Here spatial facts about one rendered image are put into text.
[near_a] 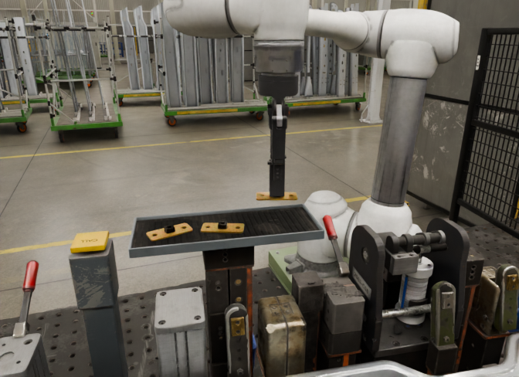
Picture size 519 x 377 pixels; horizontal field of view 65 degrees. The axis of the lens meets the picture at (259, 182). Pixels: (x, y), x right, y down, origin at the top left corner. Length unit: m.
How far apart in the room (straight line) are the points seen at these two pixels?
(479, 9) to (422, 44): 2.20
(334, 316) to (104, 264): 0.43
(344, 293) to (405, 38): 0.71
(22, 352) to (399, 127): 1.01
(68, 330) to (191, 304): 0.75
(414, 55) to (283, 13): 0.55
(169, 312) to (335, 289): 0.31
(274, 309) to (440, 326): 0.31
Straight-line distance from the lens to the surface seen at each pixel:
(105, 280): 0.84
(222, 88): 7.78
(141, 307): 1.43
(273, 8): 0.73
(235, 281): 0.85
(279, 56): 0.73
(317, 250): 1.36
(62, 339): 1.37
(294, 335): 0.72
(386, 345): 0.87
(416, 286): 0.87
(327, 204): 1.31
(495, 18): 3.28
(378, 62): 7.68
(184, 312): 0.69
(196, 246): 0.76
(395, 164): 1.24
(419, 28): 1.20
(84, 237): 0.85
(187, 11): 0.81
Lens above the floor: 1.52
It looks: 20 degrees down
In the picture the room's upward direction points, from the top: straight up
